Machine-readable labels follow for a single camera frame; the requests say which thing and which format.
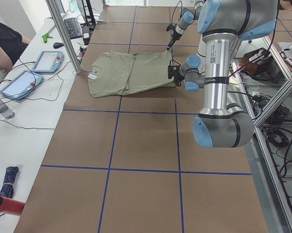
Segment aluminium frame post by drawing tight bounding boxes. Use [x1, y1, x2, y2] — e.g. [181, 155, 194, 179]
[46, 0, 81, 74]

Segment green plastic tool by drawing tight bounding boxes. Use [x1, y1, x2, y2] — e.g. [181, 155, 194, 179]
[42, 33, 53, 43]

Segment red cylinder bottle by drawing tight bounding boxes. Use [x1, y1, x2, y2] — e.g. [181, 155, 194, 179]
[0, 196, 25, 216]

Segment blue teach pendant near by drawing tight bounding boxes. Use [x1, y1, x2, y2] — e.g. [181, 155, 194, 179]
[0, 70, 44, 100]

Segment clear water bottle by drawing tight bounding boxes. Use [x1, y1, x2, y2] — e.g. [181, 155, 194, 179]
[0, 100, 15, 119]

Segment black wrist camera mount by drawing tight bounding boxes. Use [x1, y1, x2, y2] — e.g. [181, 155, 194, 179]
[168, 65, 180, 79]
[166, 24, 176, 32]

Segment blue teach pendant far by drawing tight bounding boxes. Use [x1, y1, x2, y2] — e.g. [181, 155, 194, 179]
[32, 51, 64, 74]

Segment black computer mouse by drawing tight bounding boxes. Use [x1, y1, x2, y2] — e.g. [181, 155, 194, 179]
[53, 42, 64, 49]

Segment black keyboard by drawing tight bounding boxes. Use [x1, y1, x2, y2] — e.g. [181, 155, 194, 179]
[64, 17, 82, 39]

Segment white hang tag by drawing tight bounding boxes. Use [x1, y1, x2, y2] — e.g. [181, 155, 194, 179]
[88, 73, 98, 80]

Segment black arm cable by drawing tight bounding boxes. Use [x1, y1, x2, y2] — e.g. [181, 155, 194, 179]
[169, 0, 183, 27]

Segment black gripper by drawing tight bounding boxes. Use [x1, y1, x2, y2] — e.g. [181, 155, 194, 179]
[173, 71, 184, 87]
[166, 31, 182, 50]

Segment olive green long-sleeve shirt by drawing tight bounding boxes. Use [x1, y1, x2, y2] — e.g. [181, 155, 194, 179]
[88, 50, 175, 98]

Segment dark blue folded umbrella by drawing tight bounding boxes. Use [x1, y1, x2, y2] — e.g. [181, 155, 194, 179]
[0, 166, 19, 198]

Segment seated person in black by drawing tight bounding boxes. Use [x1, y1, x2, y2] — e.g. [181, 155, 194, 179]
[0, 23, 31, 72]

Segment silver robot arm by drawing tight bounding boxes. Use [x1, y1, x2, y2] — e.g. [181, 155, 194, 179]
[166, 0, 206, 50]
[168, 0, 279, 148]

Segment blue teach pendant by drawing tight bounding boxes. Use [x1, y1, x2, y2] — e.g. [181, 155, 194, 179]
[0, 70, 44, 100]
[32, 51, 64, 74]

